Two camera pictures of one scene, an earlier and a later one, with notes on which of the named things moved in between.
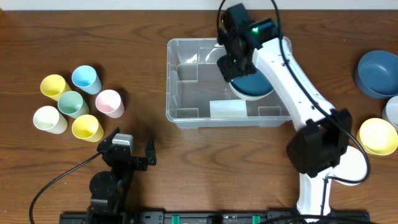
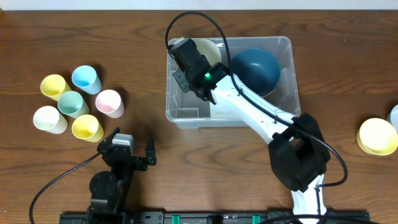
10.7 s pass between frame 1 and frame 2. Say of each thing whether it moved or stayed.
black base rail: stayed
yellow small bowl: stayed
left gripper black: stayed
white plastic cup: stayed
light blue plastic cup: stayed
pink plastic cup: stayed
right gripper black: moved
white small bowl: moved
